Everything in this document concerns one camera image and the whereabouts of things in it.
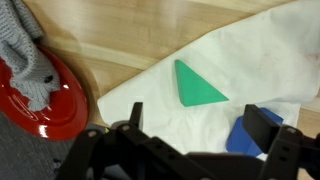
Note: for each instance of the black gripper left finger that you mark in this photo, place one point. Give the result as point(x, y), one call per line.
point(110, 156)

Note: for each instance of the white cloth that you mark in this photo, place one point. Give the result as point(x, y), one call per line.
point(260, 60)

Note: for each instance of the grey knitted cloth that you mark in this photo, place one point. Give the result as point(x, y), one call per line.
point(23, 60)

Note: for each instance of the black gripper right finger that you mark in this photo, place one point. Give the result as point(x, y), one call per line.
point(290, 153)

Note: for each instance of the blue block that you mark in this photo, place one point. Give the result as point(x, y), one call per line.
point(240, 140)

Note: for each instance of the green triangular block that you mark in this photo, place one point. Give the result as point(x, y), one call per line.
point(193, 88)

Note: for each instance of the red plate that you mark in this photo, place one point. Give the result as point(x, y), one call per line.
point(63, 113)

